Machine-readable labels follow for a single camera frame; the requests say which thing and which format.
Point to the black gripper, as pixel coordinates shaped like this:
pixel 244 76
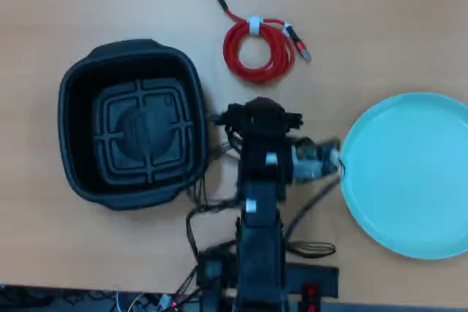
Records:
pixel 263 118

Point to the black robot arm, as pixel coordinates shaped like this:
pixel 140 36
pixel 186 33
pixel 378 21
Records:
pixel 261 217

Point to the black square bowl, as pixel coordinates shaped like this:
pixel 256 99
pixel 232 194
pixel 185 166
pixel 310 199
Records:
pixel 146 125

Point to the light blue plate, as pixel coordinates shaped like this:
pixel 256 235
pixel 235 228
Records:
pixel 406 177

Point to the red and black clamp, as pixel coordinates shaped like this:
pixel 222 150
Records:
pixel 310 297

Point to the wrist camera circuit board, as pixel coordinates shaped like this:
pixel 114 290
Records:
pixel 314 160

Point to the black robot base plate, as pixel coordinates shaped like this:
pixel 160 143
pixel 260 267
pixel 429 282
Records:
pixel 314 275

